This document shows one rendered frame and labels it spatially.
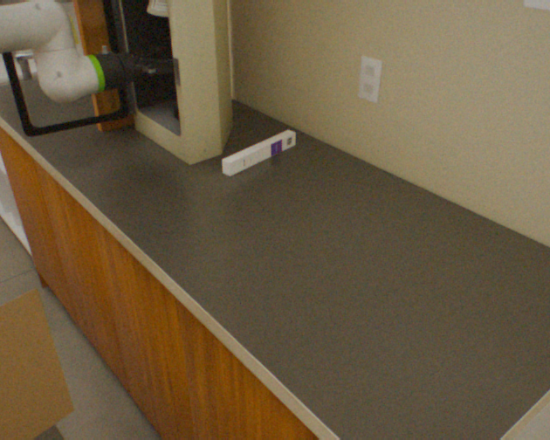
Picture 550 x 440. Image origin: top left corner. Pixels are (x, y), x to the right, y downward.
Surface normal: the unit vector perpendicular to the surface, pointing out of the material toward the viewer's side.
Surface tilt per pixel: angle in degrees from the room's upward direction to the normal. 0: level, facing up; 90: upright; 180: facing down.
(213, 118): 90
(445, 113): 90
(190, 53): 90
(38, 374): 90
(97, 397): 0
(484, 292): 0
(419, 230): 0
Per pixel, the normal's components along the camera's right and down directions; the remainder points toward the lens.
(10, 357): 0.73, 0.37
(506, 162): -0.77, 0.35
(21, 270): 0.00, -0.84
